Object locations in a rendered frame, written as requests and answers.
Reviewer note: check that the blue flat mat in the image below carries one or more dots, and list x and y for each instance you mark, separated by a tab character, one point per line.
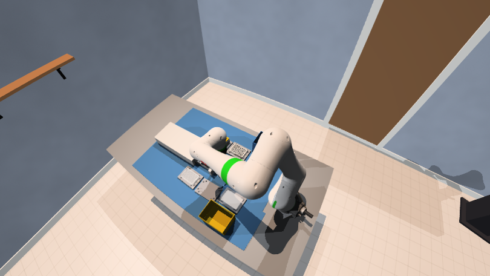
161	167

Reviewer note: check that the dark blue open-top bin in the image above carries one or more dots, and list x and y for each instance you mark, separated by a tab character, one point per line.
256	141

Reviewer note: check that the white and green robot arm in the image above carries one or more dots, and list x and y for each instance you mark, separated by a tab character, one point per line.
252	178

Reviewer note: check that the yellow open-top box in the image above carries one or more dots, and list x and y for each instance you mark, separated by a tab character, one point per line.
217	216

